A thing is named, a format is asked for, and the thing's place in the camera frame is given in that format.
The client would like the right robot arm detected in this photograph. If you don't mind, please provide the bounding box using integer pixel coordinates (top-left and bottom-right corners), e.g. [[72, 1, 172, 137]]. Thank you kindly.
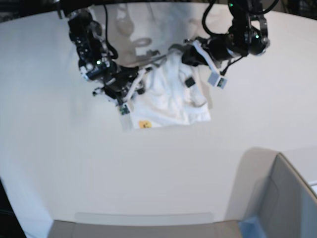
[[55, 0, 145, 105]]

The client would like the grey cardboard box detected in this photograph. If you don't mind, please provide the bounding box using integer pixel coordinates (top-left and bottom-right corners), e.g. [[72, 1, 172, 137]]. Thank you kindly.
[[225, 147, 317, 238]]

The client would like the black cable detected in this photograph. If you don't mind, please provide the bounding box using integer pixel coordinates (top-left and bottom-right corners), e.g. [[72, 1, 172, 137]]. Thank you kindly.
[[202, 0, 228, 37]]

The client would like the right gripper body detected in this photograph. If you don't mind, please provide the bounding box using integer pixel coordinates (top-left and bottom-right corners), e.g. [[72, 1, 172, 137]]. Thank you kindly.
[[102, 65, 140, 101]]

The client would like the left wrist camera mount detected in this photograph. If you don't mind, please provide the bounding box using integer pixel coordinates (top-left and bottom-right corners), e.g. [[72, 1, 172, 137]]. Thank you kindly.
[[188, 40, 227, 89]]

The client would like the white t-shirt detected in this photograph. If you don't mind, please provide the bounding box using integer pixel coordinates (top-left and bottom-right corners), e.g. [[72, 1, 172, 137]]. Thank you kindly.
[[119, 47, 211, 131]]

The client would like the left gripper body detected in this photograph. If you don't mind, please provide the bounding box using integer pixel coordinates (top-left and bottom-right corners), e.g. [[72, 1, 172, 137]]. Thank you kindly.
[[198, 33, 245, 62]]

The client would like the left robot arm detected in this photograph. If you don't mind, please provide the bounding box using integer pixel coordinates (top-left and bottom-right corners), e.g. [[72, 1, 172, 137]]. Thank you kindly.
[[195, 0, 270, 69]]

